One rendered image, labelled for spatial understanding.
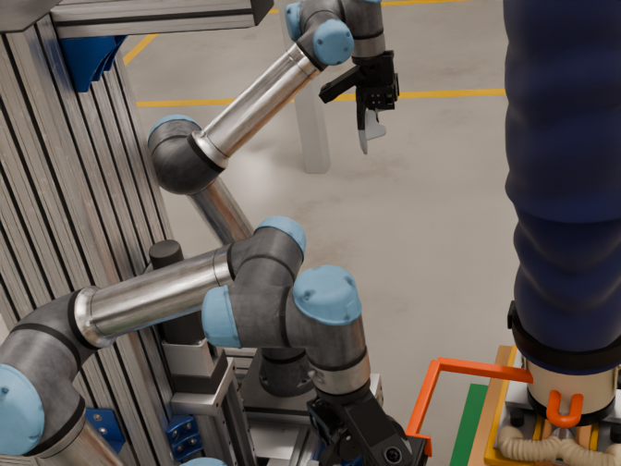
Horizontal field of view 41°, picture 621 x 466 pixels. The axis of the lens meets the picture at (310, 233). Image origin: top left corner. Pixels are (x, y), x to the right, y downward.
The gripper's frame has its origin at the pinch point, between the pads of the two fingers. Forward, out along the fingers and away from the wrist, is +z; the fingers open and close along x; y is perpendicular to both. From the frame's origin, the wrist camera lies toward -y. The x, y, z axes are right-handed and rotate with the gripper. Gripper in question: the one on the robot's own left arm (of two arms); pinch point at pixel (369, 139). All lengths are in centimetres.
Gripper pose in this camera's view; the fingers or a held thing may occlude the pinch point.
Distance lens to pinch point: 185.7
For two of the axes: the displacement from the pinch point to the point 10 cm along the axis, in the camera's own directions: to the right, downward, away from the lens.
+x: 2.4, -5.6, 7.9
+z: 1.5, 8.3, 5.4
